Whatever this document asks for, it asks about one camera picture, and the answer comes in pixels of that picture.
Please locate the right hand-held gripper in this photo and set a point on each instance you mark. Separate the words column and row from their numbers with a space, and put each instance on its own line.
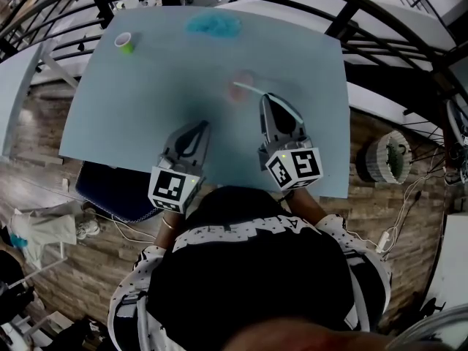
column 296, row 166

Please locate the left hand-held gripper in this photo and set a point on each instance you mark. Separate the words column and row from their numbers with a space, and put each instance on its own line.
column 166, row 188

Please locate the clear pink cup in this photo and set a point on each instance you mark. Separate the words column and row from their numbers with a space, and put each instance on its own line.
column 237, row 95

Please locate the person's right forearm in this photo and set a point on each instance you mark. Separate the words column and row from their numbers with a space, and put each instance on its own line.
column 309, row 207

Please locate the person's left forearm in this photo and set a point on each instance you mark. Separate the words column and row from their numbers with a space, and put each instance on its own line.
column 166, row 236

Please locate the green paper cup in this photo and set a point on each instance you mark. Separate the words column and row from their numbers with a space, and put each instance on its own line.
column 127, row 47

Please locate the white ribbed basket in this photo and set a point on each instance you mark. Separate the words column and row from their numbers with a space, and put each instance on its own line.
column 376, row 161

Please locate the white sneakers pair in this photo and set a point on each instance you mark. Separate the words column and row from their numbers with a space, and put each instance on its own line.
column 87, row 229

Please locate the blue fluffy cloth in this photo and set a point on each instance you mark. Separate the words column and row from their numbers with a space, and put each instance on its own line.
column 214, row 26

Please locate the person's black white shirt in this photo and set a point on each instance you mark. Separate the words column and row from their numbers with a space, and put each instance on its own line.
column 256, row 269

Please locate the white power adapter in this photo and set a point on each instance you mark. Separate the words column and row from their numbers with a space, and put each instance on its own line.
column 383, row 241

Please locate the white fabric bag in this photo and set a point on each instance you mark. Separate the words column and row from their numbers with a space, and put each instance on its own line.
column 47, row 229

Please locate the bicycle wheel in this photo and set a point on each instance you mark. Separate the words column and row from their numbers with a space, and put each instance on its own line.
column 452, row 121

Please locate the black metal railing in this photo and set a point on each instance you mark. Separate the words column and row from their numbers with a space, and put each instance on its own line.
column 100, row 2

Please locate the white table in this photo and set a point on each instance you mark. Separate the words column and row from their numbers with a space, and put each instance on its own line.
column 18, row 86

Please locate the teal plastic item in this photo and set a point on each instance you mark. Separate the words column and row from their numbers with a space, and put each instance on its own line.
column 18, row 240

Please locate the person's head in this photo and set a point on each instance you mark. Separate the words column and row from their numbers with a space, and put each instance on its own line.
column 311, row 336

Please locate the white cabinet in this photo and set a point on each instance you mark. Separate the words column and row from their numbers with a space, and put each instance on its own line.
column 453, row 254

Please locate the grey curved headset rim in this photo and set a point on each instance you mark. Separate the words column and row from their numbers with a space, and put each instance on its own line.
column 438, row 325

